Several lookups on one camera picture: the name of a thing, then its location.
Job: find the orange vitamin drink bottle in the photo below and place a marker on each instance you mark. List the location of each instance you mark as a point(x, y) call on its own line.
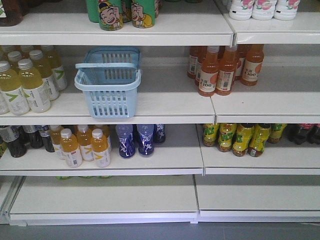
point(100, 148)
point(70, 148)
point(84, 135)

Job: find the light blue plastic basket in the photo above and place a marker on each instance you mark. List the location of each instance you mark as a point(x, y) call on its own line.
point(109, 78)

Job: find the orange C100 juice bottle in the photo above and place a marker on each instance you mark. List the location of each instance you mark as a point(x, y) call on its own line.
point(209, 72)
point(227, 68)
point(253, 64)

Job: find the pale yellow juice bottle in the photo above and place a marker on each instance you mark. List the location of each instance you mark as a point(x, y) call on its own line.
point(11, 89)
point(33, 86)
point(56, 66)
point(46, 73)

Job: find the white metal shelf unit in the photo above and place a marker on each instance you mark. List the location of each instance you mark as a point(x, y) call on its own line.
point(160, 169)

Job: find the green cartoon drink can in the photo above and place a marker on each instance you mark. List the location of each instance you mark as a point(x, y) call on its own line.
point(110, 15)
point(143, 13)

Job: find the coke plastic bottle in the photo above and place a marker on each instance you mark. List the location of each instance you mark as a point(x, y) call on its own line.
point(298, 133)
point(314, 134)

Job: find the dark tea bottle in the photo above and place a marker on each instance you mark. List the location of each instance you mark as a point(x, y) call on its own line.
point(34, 136)
point(45, 134)
point(10, 134)

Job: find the white peach drink bottle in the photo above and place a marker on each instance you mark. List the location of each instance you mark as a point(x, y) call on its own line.
point(241, 10)

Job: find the blue sports drink bottle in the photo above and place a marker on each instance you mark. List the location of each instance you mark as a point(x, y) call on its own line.
point(159, 135)
point(126, 140)
point(145, 142)

